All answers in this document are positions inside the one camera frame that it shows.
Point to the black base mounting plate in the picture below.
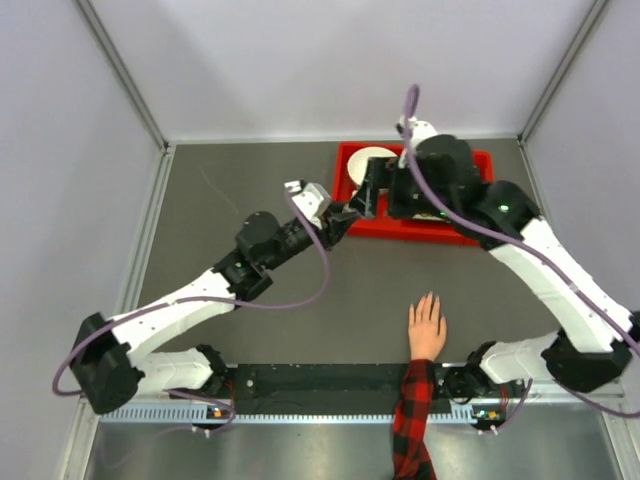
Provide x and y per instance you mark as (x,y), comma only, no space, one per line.
(337,389)

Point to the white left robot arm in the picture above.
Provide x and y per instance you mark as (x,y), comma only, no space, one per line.
(117,359)

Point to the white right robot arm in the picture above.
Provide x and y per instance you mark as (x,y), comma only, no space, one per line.
(439,179)

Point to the square floral saucer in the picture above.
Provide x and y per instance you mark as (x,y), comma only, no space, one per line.
(429,217)

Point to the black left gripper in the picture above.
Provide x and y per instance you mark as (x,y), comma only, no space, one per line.
(335,224)

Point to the red plaid sleeve forearm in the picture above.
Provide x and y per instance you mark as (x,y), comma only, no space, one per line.
(410,457)

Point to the red plastic tray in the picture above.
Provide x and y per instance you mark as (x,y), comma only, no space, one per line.
(383,226)

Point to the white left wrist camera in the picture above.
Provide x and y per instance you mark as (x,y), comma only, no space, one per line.
(311,199)

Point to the floral white bowl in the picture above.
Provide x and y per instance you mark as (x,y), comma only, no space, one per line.
(358,161)

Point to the person's left hand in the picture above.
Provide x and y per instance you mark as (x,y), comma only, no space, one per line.
(427,328)

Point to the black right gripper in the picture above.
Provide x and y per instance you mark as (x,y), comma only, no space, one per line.
(382,173)

